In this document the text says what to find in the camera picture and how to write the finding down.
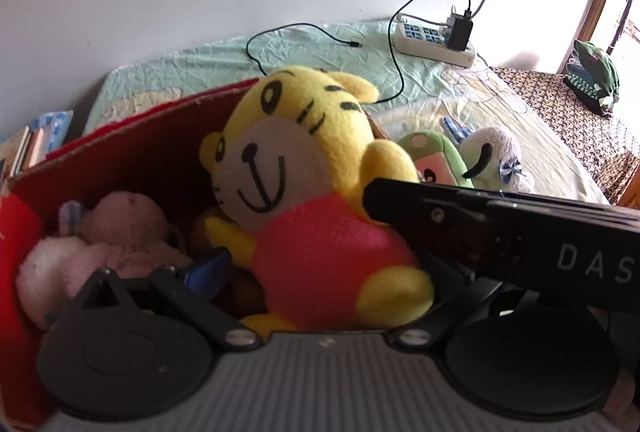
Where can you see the stack of books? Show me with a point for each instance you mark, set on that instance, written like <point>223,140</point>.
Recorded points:
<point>25,152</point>

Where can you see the yellow tiger plush toy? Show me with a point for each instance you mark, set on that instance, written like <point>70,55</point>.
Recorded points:
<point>310,252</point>

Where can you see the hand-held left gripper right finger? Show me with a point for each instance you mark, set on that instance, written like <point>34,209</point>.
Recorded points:
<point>450,312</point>

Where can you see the folded clothes stack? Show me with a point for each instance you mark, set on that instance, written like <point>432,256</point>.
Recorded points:
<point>595,72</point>

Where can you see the green frog plush toy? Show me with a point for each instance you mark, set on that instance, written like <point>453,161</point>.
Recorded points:
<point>430,152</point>

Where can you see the blue tissue packet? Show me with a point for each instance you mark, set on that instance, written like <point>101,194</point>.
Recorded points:
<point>55,127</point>

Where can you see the white power strip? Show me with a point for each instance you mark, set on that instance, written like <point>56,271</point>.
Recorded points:
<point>420,44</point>

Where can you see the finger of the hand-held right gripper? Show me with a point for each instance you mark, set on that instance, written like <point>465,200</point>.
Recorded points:
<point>410,207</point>

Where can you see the pink plush toy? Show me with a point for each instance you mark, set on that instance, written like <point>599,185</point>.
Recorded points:
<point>120,232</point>

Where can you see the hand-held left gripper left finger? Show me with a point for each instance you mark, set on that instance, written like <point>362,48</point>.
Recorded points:
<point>205,269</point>

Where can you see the patterned brown cushion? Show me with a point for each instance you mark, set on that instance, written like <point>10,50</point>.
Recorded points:
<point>550,102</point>

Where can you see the white plush toy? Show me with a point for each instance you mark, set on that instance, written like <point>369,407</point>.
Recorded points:
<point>495,147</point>

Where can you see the red cardboard box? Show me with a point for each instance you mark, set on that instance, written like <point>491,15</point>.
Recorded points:
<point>150,152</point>

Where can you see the black charger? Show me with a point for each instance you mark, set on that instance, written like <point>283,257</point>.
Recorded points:
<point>460,34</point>

